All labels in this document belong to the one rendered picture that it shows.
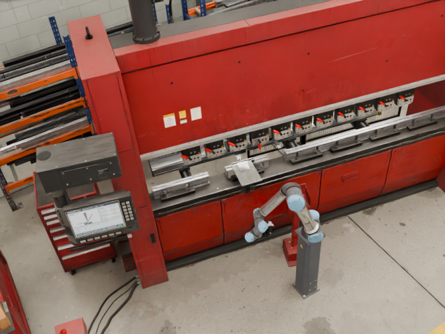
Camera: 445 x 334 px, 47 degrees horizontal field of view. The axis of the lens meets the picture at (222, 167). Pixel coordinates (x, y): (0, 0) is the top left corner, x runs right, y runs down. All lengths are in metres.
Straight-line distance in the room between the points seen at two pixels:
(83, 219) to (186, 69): 1.26
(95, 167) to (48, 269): 2.24
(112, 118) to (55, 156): 0.47
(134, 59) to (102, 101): 0.36
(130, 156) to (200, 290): 1.63
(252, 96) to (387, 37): 1.18
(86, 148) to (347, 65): 2.18
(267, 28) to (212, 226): 1.88
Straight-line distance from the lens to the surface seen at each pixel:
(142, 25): 3.60
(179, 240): 4.75
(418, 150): 5.33
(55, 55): 5.51
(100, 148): 3.37
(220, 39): 3.71
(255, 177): 4.37
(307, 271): 4.51
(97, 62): 3.54
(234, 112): 4.10
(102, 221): 3.65
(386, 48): 4.48
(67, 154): 3.40
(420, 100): 5.82
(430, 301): 5.00
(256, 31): 3.79
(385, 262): 5.16
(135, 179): 3.97
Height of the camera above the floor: 4.04
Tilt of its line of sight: 43 degrees down
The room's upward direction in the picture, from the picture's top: 5 degrees counter-clockwise
